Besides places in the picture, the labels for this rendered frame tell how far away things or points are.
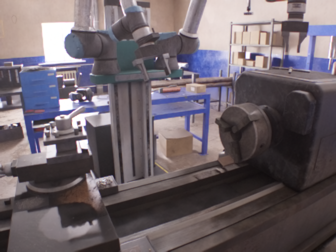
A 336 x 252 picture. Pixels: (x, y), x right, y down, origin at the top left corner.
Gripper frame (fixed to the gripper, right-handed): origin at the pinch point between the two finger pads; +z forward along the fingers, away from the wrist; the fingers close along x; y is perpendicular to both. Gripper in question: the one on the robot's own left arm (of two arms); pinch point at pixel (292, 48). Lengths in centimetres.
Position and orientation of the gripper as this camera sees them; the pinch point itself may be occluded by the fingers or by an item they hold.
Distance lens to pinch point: 135.6
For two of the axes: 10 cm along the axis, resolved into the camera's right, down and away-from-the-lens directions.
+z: 0.0, 9.5, 3.2
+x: 8.8, 1.5, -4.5
